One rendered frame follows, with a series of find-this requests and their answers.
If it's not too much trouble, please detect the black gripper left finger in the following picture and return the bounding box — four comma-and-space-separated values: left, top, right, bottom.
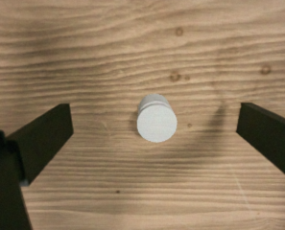
0, 103, 74, 230

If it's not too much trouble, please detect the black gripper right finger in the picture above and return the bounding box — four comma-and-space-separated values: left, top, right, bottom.
236, 103, 285, 174

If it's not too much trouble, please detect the grey cylinder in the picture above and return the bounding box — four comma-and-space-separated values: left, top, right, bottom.
137, 94, 178, 142

